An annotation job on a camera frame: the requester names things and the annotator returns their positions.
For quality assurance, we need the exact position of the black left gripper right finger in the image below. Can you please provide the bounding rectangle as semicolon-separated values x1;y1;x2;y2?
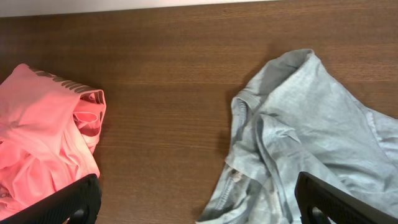
295;172;397;224

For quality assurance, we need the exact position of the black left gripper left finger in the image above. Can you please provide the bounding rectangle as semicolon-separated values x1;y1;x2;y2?
1;174;102;224

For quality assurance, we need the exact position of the light blue polo shirt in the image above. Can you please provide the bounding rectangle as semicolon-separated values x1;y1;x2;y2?
198;49;397;223

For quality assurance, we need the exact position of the crumpled salmon pink shirt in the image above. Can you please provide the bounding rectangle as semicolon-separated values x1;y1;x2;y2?
1;64;106;219

